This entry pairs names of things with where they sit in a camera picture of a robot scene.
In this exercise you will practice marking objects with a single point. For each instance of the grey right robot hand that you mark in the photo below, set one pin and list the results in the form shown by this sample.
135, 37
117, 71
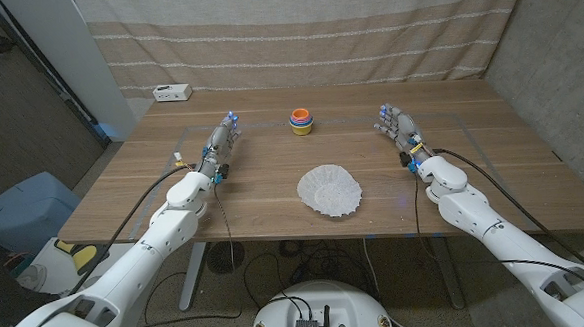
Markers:
403, 130

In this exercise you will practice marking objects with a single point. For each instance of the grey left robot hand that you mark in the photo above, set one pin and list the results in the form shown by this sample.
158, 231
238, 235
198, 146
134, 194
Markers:
218, 147

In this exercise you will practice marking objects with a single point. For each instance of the white paper coffee filter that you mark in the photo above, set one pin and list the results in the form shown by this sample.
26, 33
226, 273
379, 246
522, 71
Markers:
328, 191

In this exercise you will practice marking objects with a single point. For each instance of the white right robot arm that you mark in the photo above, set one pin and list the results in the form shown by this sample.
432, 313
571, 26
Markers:
506, 242

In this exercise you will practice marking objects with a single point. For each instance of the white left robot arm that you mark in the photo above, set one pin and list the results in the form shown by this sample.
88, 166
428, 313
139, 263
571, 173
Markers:
142, 261

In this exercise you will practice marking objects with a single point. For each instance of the white power strip box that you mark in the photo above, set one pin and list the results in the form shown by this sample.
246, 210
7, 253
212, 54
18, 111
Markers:
172, 92

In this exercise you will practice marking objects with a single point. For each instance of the stack of colourful cups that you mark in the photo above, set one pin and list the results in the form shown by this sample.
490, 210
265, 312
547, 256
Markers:
301, 124

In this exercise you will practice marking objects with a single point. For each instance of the black round floor fan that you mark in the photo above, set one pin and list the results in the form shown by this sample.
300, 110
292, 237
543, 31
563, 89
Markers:
225, 257

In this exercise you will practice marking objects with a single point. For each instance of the beige striped curtain backdrop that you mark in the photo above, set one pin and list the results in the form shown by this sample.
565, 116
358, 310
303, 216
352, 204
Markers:
306, 42

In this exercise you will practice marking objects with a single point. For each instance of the white table leg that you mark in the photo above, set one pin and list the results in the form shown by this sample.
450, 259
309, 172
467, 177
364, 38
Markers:
193, 276

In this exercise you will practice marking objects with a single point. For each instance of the grey table leg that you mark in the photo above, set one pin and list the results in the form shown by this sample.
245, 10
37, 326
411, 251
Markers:
448, 275

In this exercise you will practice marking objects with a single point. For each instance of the yellow and black object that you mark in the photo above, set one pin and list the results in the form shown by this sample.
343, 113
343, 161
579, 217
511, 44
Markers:
84, 255

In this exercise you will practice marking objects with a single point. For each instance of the white upright panel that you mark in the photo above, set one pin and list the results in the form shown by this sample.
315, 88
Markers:
66, 55

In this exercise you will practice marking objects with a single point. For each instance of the white robot torso base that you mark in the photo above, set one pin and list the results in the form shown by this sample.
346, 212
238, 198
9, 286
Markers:
344, 306

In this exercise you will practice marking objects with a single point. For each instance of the black torso antenna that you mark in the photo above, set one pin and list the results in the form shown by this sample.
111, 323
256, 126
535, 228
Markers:
326, 317

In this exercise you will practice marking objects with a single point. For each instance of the blue plastic bin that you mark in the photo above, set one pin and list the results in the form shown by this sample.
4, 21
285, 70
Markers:
24, 212

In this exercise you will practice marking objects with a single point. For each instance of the dark brown door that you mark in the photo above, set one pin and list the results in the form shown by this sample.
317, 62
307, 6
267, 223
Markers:
14, 113

